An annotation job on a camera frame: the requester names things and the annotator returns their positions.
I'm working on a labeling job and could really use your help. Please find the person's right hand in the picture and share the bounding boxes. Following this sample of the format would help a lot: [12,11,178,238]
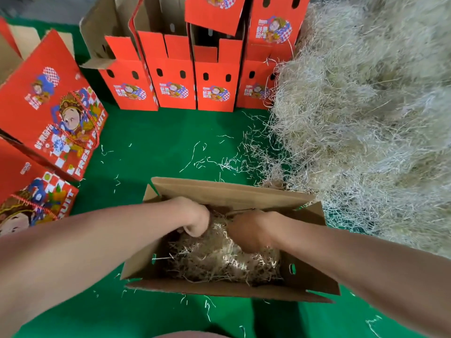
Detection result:
[225,209,284,254]

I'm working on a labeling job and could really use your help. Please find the person's left hand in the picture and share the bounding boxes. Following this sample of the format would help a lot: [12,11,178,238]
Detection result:
[164,196,212,239]

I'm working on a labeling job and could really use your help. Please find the red cardboard box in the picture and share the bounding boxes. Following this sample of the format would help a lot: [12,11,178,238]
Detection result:
[78,0,160,113]
[184,0,248,38]
[246,0,311,47]
[119,177,341,304]
[128,0,199,112]
[188,24,245,114]
[235,57,280,110]

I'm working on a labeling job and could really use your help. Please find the small straw filler clump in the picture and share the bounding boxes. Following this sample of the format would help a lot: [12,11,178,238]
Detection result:
[167,214,283,286]

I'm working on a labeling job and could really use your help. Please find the pile of wood wool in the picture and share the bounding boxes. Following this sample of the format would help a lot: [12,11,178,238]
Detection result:
[243,0,451,259]

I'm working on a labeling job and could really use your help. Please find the group of red boxes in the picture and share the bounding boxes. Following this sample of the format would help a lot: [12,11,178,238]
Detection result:
[0,17,109,237]

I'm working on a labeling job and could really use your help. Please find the person's left forearm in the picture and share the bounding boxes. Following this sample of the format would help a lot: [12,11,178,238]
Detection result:
[0,197,187,338]

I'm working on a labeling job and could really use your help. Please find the person's right forearm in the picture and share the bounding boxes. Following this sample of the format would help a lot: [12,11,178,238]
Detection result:
[268,213,451,338]

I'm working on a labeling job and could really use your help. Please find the person's pink clothing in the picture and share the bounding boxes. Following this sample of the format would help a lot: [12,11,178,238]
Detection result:
[154,330,231,338]

